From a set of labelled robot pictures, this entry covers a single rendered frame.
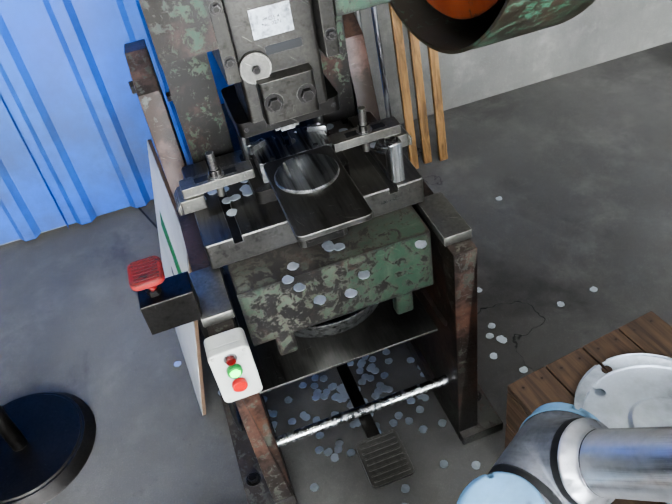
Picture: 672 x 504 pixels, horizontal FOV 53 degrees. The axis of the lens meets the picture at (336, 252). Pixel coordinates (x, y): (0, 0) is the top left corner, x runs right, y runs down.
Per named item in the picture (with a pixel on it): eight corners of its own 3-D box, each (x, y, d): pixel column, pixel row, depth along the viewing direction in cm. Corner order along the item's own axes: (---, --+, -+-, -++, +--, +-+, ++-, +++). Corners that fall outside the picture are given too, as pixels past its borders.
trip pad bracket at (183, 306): (220, 358, 131) (192, 286, 118) (171, 375, 130) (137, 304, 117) (214, 337, 136) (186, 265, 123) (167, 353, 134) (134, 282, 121)
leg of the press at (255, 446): (301, 508, 162) (199, 214, 103) (255, 526, 160) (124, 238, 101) (225, 270, 230) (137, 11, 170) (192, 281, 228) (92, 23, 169)
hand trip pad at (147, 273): (177, 307, 119) (163, 276, 114) (143, 318, 118) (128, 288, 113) (171, 282, 125) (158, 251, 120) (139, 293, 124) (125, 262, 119)
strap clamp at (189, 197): (260, 191, 139) (249, 149, 132) (180, 216, 136) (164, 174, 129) (253, 176, 143) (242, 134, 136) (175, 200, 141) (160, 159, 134)
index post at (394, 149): (406, 180, 135) (402, 139, 128) (392, 184, 134) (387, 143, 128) (400, 172, 137) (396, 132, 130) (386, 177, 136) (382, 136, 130)
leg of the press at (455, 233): (503, 430, 170) (516, 116, 111) (461, 446, 168) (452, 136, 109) (372, 222, 238) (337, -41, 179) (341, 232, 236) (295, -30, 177)
